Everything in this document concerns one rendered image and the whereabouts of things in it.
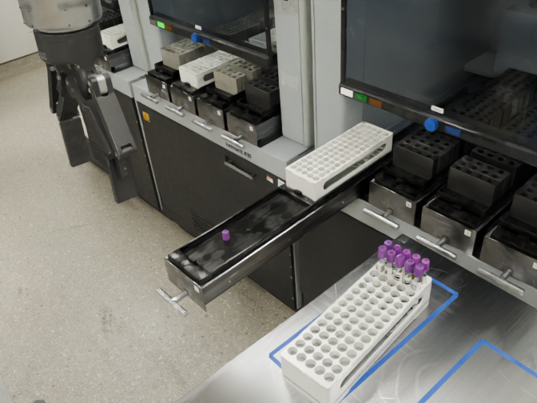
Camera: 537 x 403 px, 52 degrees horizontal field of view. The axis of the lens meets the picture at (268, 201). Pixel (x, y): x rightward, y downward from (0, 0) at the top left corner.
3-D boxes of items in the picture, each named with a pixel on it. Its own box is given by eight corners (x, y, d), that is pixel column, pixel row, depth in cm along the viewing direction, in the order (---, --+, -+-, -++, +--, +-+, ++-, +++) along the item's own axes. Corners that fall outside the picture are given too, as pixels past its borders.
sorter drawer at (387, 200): (504, 105, 174) (510, 78, 169) (548, 118, 166) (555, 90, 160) (356, 212, 137) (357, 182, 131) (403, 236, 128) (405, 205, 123)
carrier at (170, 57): (186, 69, 193) (183, 53, 189) (181, 72, 192) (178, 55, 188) (167, 61, 200) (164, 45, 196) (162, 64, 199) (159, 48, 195)
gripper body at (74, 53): (20, 24, 66) (41, 97, 71) (49, 37, 60) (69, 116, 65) (79, 11, 70) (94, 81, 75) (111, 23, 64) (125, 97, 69)
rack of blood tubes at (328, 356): (383, 277, 107) (386, 253, 103) (430, 302, 101) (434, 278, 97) (280, 377, 90) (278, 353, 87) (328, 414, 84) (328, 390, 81)
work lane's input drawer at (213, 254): (364, 153, 157) (365, 126, 152) (404, 172, 149) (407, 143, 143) (152, 291, 120) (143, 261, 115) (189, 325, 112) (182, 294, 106)
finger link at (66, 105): (61, 80, 68) (57, 71, 68) (54, 125, 77) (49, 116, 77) (91, 72, 70) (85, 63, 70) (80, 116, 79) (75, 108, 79)
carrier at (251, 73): (258, 87, 178) (256, 69, 174) (253, 89, 177) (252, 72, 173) (235, 77, 185) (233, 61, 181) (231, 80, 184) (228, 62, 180)
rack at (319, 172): (362, 141, 150) (363, 121, 147) (392, 153, 144) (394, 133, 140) (285, 189, 135) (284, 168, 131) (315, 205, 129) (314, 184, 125)
